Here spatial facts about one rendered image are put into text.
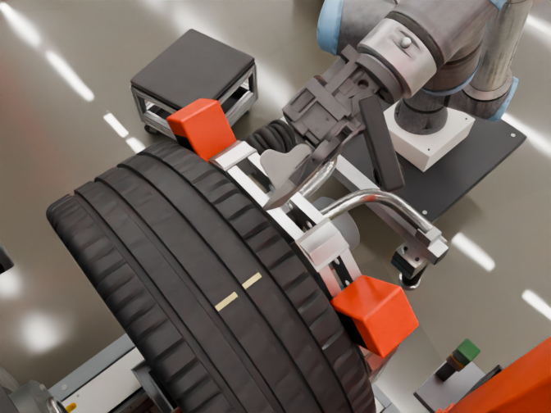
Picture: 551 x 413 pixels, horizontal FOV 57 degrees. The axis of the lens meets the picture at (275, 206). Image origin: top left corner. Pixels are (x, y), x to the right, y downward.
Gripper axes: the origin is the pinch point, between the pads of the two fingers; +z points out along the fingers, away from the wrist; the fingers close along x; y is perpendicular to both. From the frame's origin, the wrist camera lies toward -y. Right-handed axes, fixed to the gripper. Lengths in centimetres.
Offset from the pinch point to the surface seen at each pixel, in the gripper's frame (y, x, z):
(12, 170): 103, -145, 79
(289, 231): -3.1, -12.2, 2.0
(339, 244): -9.6, -13.0, -1.7
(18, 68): 155, -178, 54
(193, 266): 2.1, -1.7, 12.9
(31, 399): 7, -14, 50
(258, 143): 12.7, -30.8, -3.9
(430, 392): -55, -68, 10
